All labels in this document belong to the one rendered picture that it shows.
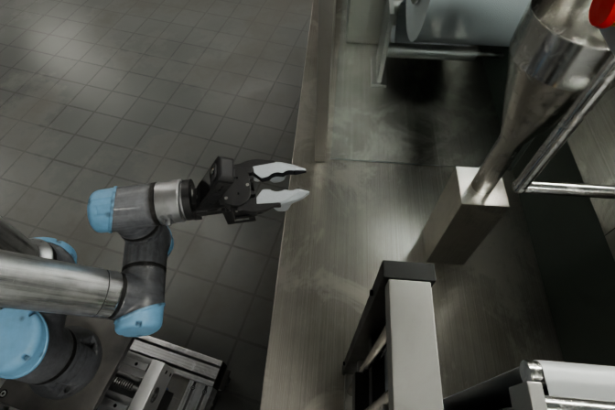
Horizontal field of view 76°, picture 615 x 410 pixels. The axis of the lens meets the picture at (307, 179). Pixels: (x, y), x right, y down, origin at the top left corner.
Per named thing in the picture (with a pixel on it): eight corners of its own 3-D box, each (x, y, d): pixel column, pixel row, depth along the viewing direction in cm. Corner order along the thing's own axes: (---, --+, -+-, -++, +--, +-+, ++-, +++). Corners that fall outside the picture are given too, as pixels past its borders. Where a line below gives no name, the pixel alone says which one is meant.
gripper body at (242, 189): (256, 185, 76) (192, 192, 75) (252, 162, 68) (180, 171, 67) (260, 221, 72) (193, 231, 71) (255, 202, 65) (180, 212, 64)
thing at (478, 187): (412, 220, 102) (500, 21, 56) (467, 223, 102) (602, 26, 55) (415, 271, 94) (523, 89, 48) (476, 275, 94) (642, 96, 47)
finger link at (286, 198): (308, 201, 72) (258, 200, 72) (309, 188, 67) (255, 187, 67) (308, 218, 71) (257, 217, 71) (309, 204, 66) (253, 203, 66)
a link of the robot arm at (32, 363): (5, 390, 78) (-45, 378, 67) (23, 321, 86) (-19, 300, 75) (69, 379, 79) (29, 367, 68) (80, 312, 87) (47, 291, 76)
